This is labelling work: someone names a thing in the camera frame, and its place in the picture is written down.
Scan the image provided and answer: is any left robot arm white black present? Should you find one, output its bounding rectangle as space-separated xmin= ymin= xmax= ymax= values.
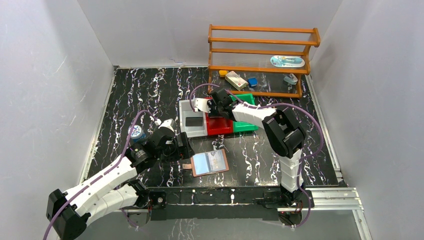
xmin=45 ymin=119 xmax=195 ymax=240

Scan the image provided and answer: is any green plastic bin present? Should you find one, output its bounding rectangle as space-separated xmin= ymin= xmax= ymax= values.
xmin=232 ymin=93 xmax=259 ymax=133

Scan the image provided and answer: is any light blue tape dispenser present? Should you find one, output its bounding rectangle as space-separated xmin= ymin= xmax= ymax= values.
xmin=283 ymin=73 xmax=299 ymax=85

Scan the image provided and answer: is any small yellow block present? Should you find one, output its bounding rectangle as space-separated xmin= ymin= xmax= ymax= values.
xmin=218 ymin=70 xmax=228 ymax=78

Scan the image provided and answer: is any white cardboard box on shelf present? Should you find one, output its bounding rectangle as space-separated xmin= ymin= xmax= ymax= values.
xmin=225 ymin=71 xmax=248 ymax=91

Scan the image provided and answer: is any white plastic bin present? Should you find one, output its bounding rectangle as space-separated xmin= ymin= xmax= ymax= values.
xmin=178 ymin=100 xmax=208 ymax=138

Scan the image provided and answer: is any black metal base frame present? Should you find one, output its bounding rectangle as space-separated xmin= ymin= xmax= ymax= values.
xmin=119 ymin=185 xmax=316 ymax=229

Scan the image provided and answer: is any wooden orange shelf rack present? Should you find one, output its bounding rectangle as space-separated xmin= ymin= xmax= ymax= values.
xmin=207 ymin=24 xmax=321 ymax=99

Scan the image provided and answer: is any red plastic bin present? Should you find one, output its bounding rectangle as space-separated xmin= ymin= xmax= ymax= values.
xmin=205 ymin=113 xmax=234 ymax=136

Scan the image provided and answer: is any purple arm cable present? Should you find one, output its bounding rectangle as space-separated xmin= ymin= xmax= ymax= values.
xmin=188 ymin=83 xmax=325 ymax=229
xmin=42 ymin=109 xmax=163 ymax=240

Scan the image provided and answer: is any teal packaged tool on shelf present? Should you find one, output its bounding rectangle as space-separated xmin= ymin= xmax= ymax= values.
xmin=270 ymin=55 xmax=305 ymax=68

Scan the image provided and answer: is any black card in white bin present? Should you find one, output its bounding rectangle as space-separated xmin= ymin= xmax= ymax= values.
xmin=185 ymin=116 xmax=204 ymax=127

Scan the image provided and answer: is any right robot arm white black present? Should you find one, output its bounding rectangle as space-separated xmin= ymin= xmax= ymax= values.
xmin=189 ymin=87 xmax=306 ymax=207

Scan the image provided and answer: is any brown leather card holder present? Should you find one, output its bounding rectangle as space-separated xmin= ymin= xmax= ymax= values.
xmin=182 ymin=149 xmax=230 ymax=177

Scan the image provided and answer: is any small blue block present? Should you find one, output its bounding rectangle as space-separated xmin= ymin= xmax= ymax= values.
xmin=247 ymin=77 xmax=258 ymax=88

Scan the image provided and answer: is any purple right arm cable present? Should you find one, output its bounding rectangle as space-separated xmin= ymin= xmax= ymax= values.
xmin=188 ymin=83 xmax=325 ymax=229

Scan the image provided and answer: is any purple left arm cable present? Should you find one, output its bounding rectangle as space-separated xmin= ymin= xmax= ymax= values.
xmin=42 ymin=109 xmax=163 ymax=240

